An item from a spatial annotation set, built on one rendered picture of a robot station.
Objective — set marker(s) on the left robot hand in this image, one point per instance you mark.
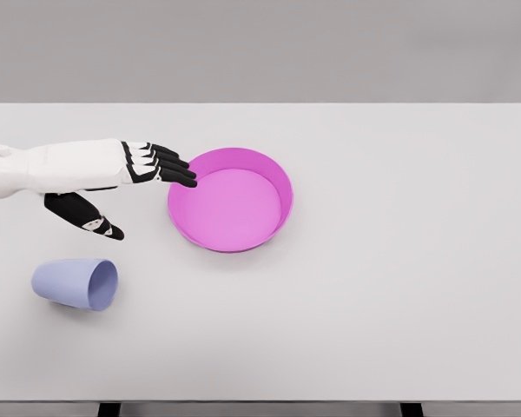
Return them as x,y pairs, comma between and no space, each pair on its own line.
78,167

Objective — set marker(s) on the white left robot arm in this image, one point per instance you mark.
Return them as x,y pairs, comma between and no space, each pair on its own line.
4,171

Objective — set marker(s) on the lavender plastic cup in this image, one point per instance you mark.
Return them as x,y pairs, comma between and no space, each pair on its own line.
71,284

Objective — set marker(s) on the pink round plate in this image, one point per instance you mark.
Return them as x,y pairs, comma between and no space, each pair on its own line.
230,204

